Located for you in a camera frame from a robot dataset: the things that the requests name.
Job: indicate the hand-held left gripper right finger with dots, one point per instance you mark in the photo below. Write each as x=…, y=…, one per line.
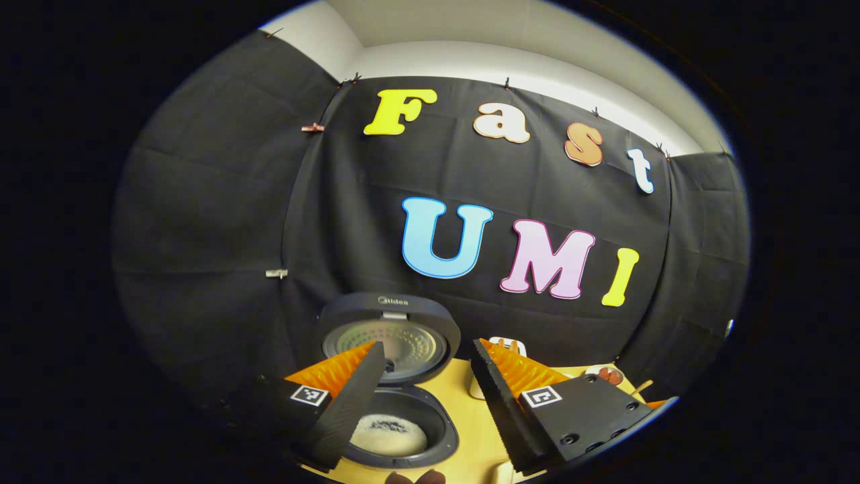
x=507, y=417

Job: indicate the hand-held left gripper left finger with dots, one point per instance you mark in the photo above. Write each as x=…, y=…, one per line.
x=349, y=410

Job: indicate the wooden spoon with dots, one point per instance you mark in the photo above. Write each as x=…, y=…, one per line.
x=643, y=387

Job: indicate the dark rice cooker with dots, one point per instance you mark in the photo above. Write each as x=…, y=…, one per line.
x=416, y=316

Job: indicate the white plate with meat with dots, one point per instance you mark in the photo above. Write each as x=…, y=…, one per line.
x=608, y=374

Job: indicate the white toaster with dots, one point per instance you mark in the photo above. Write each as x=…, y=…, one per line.
x=496, y=340

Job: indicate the black backdrop cloth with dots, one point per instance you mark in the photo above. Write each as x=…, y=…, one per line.
x=215, y=222

